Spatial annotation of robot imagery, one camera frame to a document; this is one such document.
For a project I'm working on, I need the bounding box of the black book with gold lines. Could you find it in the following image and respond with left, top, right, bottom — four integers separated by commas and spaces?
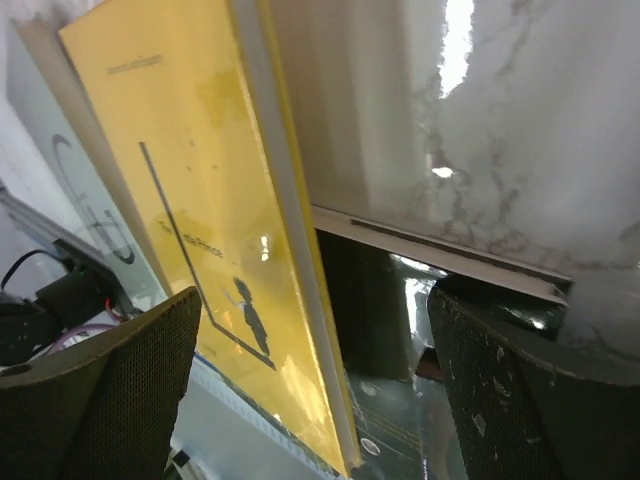
317, 231, 467, 479

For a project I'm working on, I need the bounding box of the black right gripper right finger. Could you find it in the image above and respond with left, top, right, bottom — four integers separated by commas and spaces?
427, 285, 639, 479

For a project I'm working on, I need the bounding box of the dark night scene book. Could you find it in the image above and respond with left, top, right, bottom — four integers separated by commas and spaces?
312, 206, 571, 340

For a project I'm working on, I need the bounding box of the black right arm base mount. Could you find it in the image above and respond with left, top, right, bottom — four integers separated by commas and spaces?
1, 267, 135, 367

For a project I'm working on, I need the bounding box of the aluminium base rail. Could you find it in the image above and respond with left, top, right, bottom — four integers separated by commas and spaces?
0, 184, 166, 321

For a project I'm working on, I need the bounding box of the yellow Little Prince book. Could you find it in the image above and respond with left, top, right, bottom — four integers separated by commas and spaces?
60, 1, 362, 476

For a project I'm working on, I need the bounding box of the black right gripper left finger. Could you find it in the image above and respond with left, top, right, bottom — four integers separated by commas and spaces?
1, 287, 201, 479

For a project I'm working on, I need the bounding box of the grey Great Gatsby book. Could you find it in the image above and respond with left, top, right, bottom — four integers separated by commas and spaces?
7, 15, 166, 309

